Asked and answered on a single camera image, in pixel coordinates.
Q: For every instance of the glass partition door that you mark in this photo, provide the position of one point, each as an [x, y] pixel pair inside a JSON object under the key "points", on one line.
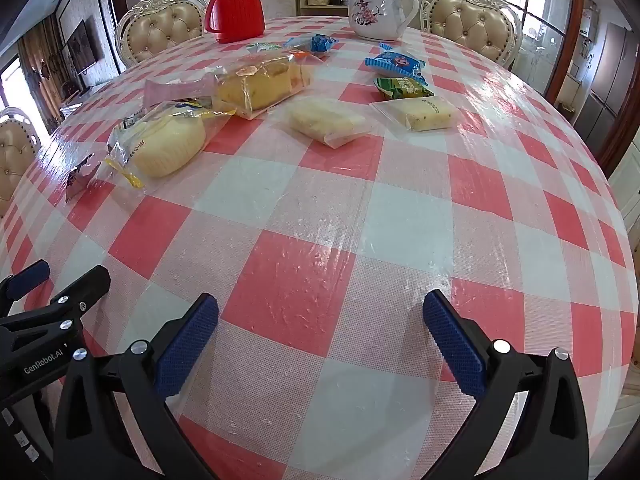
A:
{"points": [[545, 20]]}

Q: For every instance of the wall television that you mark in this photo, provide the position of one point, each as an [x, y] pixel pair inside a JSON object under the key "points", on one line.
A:
{"points": [[82, 47]]}

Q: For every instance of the cream tufted carved chair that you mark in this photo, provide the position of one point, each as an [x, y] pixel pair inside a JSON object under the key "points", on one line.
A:
{"points": [[470, 20], [12, 160], [160, 25]]}

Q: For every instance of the blue cartoon snack packet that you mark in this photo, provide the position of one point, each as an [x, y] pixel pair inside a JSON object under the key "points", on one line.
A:
{"points": [[317, 42], [395, 63]]}

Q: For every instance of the red thermos jug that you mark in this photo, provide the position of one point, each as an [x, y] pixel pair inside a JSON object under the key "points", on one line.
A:
{"points": [[237, 5]]}

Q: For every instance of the brown curtain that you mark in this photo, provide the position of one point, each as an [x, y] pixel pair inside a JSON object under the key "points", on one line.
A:
{"points": [[42, 70]]}

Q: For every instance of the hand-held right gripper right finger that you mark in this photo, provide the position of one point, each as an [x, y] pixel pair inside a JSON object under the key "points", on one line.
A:
{"points": [[455, 345]]}

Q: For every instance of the round yellow bread packet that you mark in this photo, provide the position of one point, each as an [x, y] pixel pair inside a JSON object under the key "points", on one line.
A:
{"points": [[170, 142]]}

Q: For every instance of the dark silver snack packet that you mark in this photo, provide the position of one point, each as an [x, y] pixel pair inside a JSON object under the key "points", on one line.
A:
{"points": [[80, 177]]}

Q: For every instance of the green white snack packet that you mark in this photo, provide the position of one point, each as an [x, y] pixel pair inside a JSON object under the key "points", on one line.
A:
{"points": [[262, 47]]}

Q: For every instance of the sliced loaf cake packet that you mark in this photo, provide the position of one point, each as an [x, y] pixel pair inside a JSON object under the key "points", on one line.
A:
{"points": [[255, 85]]}

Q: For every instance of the clear yellow cake slice packet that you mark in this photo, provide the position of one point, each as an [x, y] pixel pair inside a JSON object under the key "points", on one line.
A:
{"points": [[430, 112]]}

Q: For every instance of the clear pale pastry packet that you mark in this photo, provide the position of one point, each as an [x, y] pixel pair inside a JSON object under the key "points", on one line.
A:
{"points": [[325, 120]]}

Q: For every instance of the green pea snack packet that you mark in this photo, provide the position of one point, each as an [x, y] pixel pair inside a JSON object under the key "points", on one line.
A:
{"points": [[402, 88]]}

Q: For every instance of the white floral teapot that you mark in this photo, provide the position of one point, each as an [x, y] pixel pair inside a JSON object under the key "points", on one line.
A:
{"points": [[372, 10]]}

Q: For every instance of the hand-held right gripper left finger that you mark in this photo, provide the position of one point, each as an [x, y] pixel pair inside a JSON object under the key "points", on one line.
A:
{"points": [[187, 345]]}

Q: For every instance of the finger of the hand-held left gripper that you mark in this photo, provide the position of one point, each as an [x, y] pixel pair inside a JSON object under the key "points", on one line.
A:
{"points": [[92, 282], [31, 275]]}

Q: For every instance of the pink snack packet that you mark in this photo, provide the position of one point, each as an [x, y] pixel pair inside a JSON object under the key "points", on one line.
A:
{"points": [[170, 91]]}

